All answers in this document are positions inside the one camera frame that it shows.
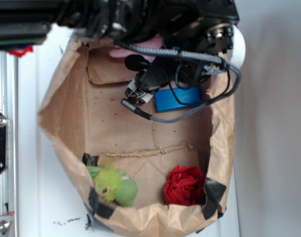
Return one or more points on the metal corner bracket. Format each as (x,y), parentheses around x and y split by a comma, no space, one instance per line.
(5,225)

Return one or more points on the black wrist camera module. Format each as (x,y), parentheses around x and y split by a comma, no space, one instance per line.
(145,84)

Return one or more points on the red crumpled paper ball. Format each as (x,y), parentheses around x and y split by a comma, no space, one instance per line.
(185,186)

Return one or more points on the blue rectangular block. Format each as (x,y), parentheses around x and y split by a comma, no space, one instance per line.
(171,100)

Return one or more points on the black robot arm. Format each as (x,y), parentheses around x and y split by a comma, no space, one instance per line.
(198,25)

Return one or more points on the brown paper bag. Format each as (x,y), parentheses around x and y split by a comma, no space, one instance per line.
(82,114)

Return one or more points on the black foam microphone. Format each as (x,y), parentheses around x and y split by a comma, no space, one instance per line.
(136,62)

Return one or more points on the aluminium extrusion rail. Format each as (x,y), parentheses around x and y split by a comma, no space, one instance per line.
(8,145)

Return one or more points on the green plush toy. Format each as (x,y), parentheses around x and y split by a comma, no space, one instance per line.
(114,184)

